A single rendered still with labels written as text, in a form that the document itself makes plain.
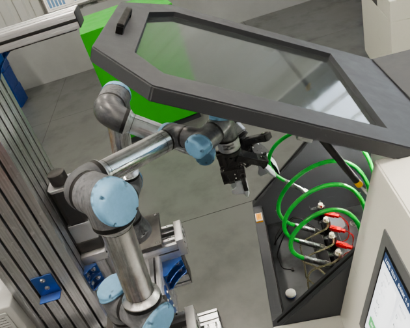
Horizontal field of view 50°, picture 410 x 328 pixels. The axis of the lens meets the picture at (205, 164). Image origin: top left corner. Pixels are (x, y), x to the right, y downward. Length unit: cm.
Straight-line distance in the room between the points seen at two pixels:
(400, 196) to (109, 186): 67
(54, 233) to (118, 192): 45
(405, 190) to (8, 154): 104
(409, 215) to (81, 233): 106
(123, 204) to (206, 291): 198
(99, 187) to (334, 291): 78
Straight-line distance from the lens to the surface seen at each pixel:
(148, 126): 162
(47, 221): 147
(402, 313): 108
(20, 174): 139
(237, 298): 294
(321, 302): 149
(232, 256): 319
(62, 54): 815
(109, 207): 109
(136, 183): 193
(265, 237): 186
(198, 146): 133
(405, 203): 104
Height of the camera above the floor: 222
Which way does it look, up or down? 32 degrees down
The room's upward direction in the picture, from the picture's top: 18 degrees counter-clockwise
